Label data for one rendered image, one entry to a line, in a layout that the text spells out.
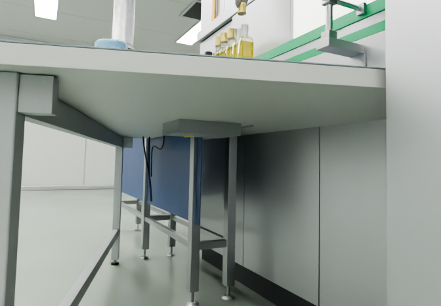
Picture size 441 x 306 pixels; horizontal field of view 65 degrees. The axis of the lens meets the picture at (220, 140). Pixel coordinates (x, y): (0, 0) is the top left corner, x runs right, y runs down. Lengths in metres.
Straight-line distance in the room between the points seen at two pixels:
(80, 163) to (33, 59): 6.65
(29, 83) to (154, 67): 0.20
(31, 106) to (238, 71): 0.32
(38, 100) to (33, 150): 6.57
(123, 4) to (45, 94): 0.99
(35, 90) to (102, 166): 6.66
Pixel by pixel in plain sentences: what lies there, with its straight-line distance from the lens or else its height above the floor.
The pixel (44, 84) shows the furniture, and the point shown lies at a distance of 0.61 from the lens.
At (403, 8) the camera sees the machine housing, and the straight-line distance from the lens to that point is 0.64.
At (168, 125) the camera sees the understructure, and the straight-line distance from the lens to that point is 1.18.
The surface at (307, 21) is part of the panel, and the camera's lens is 1.37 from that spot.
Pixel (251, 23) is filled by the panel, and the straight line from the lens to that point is 1.69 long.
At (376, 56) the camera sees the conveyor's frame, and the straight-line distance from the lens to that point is 0.86.
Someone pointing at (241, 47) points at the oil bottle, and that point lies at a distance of 1.43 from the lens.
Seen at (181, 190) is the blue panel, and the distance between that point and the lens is 1.61.
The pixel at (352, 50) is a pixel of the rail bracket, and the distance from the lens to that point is 0.86.
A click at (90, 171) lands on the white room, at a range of 7.23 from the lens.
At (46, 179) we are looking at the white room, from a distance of 7.18.
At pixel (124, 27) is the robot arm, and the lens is 1.52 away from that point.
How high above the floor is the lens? 0.59
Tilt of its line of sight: 3 degrees up
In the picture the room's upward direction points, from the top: 1 degrees clockwise
